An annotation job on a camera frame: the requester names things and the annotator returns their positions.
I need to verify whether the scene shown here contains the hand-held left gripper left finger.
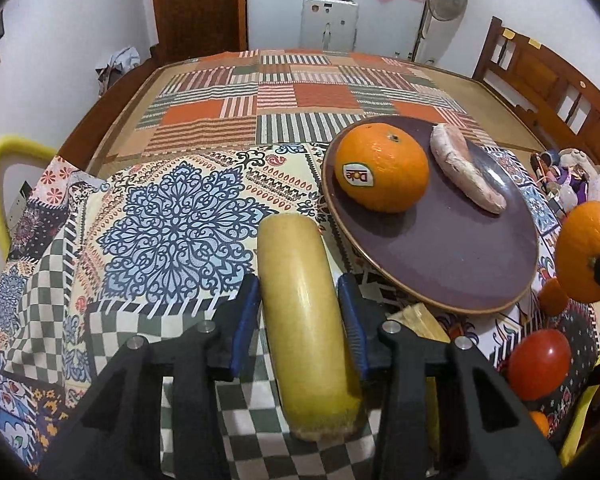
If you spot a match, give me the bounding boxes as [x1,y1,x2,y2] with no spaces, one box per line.
[40,274,263,480]

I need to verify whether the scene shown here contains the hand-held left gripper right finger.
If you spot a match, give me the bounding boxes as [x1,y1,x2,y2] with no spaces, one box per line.
[336,274,563,480]

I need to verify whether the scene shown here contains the large plain orange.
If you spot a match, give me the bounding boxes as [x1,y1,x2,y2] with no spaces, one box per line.
[554,201,600,305]

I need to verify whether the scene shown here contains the yellow cylindrical toy fruit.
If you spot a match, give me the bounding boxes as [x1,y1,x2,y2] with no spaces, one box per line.
[256,214,366,442]

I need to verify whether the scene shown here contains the purple round plate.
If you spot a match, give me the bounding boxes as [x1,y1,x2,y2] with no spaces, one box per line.
[321,116,539,315]

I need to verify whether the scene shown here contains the large orange with sticker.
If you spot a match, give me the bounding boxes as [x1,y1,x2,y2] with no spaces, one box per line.
[334,122,430,213]

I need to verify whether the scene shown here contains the pale pink sweet potato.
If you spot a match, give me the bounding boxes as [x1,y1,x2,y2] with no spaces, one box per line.
[430,123,507,214]

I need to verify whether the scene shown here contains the small orange tangerine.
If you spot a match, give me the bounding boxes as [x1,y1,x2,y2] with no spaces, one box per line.
[527,410,551,438]
[537,277,570,317]

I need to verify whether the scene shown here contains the pale yellow toy banana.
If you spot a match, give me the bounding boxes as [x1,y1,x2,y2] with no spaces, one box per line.
[387,302,452,456]

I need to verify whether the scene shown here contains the pile of small toys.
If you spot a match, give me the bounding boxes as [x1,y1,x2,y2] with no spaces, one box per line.
[530,147,600,212]

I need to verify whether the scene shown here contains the blue floral patterned cloth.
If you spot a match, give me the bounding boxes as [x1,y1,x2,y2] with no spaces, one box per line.
[0,142,600,480]

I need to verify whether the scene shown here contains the red tomato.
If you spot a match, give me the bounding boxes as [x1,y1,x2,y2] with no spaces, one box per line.
[507,329,572,402]

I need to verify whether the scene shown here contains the yellow plastic chair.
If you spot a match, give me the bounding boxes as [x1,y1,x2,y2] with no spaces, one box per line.
[559,340,600,467]
[0,134,58,261]

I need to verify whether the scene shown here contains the woven beige bed mat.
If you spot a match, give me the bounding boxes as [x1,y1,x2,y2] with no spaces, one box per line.
[87,52,548,161]

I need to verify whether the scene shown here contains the wooden slatted headboard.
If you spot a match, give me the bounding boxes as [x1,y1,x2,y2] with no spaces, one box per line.
[472,16,600,173]

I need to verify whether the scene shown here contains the striped patchwork blanket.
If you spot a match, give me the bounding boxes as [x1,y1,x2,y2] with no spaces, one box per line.
[87,49,487,162]

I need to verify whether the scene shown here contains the grey crumpled clothes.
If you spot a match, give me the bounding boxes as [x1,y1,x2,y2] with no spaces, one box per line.
[96,46,142,97]

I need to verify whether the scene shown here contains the white appliance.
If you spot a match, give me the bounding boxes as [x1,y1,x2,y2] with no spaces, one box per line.
[300,0,359,52]

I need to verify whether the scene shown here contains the brown wooden door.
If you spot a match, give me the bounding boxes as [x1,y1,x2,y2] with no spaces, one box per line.
[150,0,249,64]

